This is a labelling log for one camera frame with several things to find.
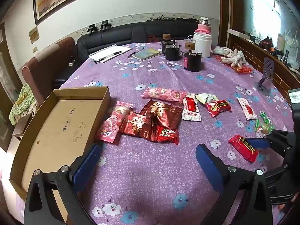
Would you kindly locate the wooden glass door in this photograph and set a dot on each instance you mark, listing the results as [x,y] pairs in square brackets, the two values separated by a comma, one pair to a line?
[7,86]

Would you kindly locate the long pink snack packet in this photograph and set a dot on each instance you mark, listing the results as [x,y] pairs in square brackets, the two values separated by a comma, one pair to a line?
[164,95]

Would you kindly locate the white work gloves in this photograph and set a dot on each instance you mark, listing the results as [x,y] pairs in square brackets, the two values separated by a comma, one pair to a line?
[232,55]

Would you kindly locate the wooden sideboard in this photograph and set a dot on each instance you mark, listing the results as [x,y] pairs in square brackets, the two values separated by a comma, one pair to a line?
[248,49]

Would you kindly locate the white paper stack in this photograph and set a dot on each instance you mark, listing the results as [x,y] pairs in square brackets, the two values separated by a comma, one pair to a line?
[110,50]

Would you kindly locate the small red cartoon snack packet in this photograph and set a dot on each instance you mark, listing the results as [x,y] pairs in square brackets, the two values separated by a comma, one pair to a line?
[166,134]

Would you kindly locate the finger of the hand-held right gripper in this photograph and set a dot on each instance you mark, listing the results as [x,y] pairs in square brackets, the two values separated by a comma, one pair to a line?
[276,172]
[257,143]

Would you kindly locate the white plastic jar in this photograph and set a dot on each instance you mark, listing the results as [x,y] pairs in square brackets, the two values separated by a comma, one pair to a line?
[202,45]

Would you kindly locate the purple floral tablecloth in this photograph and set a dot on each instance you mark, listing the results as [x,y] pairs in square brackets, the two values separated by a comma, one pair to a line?
[145,175]

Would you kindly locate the shallow cardboard box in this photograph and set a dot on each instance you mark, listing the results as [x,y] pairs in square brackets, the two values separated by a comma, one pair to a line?
[58,126]

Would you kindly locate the white red-label snack packet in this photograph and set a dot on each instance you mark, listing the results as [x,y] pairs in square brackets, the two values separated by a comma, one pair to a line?
[191,107]

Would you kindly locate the grey phone stand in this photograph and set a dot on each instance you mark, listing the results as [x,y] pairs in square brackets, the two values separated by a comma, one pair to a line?
[268,66]

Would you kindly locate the green patterned cloth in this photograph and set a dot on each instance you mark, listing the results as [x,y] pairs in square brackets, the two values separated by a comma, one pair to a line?
[22,100]

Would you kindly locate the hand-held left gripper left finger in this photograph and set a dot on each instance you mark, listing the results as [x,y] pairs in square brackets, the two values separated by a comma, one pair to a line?
[88,164]

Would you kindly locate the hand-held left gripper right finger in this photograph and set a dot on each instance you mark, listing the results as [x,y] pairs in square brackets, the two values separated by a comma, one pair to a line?
[208,166]

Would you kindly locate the green olive snack packet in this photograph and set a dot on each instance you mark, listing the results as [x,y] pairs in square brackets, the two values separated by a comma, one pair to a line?
[264,127]

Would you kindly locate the slim white snack packet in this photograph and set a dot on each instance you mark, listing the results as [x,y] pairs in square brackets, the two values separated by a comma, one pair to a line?
[246,107]

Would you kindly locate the red foil bag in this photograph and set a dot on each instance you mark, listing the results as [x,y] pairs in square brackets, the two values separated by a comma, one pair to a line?
[245,69]

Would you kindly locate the brown upholstered chair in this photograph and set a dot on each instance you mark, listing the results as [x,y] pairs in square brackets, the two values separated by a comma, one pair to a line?
[46,70]

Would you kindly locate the large dark red snack packet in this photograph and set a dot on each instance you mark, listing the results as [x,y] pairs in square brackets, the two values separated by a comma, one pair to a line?
[161,112]

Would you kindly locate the black leather sofa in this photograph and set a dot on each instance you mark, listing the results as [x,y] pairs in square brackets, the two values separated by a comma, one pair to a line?
[131,31]

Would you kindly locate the green twisted candy wrapper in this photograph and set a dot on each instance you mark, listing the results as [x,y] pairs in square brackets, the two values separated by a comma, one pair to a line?
[263,115]

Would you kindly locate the olive notebook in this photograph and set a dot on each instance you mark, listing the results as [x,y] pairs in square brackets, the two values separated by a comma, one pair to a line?
[146,54]

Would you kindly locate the black handheld device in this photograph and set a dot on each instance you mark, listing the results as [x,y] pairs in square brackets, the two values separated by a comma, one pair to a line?
[105,25]
[92,28]

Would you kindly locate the pink cartoon snack packet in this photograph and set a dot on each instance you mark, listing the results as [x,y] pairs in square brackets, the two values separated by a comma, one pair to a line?
[112,124]

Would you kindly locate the cream snack packet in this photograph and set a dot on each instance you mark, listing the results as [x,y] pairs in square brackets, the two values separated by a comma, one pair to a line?
[206,97]

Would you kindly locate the gold wall plaque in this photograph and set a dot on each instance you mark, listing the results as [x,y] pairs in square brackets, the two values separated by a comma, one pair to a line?
[34,34]

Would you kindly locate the black pen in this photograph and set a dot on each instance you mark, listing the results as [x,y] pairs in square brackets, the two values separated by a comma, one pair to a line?
[132,53]
[109,56]

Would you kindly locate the pink thermos bottle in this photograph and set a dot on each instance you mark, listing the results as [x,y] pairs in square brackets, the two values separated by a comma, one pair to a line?
[204,27]

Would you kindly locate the red gold-label snack packet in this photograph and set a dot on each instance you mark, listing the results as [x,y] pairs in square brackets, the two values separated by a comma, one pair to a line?
[218,107]
[242,146]

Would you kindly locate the window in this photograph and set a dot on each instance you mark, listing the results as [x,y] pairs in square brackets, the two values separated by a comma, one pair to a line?
[262,4]

